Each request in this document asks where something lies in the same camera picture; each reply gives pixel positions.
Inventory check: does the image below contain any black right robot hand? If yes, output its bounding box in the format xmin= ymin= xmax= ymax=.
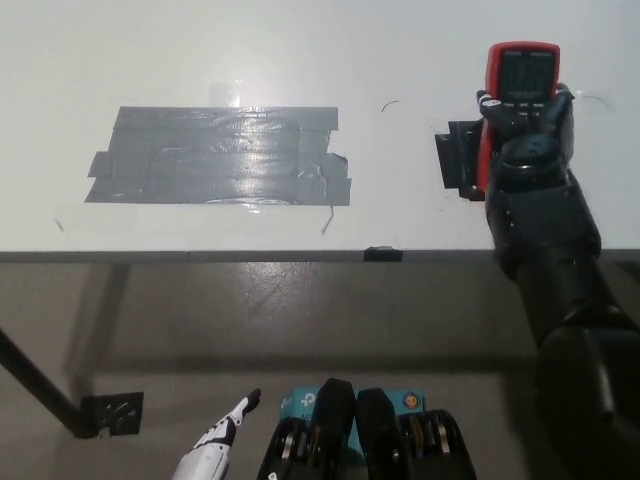
xmin=474 ymin=82 xmax=602 ymax=281

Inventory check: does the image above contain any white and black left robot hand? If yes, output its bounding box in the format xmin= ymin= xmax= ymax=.
xmin=172 ymin=388 xmax=262 ymax=480

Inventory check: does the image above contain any red digital multimeter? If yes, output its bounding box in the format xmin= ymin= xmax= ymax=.
xmin=474 ymin=42 xmax=562 ymax=194

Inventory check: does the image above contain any small black tape strip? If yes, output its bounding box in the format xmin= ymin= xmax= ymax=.
xmin=363 ymin=245 xmax=404 ymax=263

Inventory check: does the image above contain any grey duct tape patch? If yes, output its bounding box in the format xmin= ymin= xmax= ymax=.
xmin=83 ymin=105 xmax=353 ymax=207

